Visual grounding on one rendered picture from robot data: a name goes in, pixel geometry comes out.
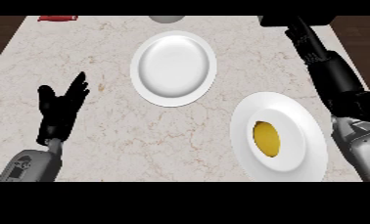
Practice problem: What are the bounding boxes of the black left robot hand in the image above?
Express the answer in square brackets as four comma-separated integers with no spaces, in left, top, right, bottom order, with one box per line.
[35,70,93,147]

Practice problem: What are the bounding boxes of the white plate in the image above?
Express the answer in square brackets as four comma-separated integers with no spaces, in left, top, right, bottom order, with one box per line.
[128,30,217,109]
[228,91,330,183]

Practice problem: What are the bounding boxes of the yellow lemon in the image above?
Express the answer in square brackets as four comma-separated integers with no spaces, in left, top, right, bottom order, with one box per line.
[251,120,282,158]

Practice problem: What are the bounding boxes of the red flat object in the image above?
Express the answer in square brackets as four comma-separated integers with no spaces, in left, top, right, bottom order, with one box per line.
[35,15,80,22]

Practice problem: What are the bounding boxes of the grey round object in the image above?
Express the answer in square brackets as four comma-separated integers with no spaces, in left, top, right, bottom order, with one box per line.
[148,15,186,24]

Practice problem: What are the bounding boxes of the black appliance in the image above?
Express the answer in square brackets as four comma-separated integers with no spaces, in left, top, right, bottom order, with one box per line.
[259,15,337,28]

